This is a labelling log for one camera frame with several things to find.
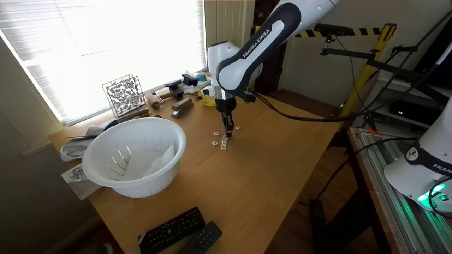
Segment printed paper card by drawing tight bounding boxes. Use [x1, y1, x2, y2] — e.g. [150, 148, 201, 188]
[60, 163, 104, 202]

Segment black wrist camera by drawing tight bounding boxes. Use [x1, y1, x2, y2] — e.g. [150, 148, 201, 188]
[235, 91, 259, 105]

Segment grey stapler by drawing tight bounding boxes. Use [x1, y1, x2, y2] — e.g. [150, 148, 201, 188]
[170, 96, 197, 120]

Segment black button remote control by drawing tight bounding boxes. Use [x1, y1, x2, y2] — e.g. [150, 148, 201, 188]
[138, 205, 208, 254]

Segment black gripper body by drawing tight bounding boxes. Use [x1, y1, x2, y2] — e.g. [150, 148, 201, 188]
[214, 95, 238, 117]

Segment white tray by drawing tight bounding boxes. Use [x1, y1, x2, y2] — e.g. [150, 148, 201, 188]
[181, 69, 212, 96]

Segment black hole punch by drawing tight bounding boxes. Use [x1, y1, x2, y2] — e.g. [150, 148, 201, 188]
[163, 78, 187, 102]

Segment black power cable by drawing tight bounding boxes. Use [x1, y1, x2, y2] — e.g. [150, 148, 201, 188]
[313, 133, 429, 204]

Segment small black device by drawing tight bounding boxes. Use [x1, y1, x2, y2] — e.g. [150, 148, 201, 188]
[180, 72, 201, 89]

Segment white window blinds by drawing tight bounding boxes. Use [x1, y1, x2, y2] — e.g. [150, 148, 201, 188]
[0, 0, 210, 127]

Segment yellow plastic pouch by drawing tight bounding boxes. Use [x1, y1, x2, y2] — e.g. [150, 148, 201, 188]
[197, 84, 218, 109]

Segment dark grey remote control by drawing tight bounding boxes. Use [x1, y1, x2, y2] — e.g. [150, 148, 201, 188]
[177, 220, 225, 254]

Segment white plastic bowl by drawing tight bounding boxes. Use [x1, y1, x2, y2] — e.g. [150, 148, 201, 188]
[81, 116, 190, 201]

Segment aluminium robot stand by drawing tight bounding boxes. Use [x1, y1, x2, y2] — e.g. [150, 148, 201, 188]
[347, 126, 452, 254]

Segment white patterned cube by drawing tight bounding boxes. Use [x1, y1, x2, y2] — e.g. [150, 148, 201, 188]
[101, 72, 149, 120]

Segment black shelf device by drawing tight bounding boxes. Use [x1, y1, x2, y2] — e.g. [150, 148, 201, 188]
[389, 98, 437, 127]

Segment black stereo camera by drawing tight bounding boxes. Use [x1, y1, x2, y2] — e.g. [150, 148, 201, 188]
[313, 21, 358, 40]

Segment grey cloth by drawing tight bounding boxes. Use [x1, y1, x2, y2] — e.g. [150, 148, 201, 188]
[58, 119, 121, 163]

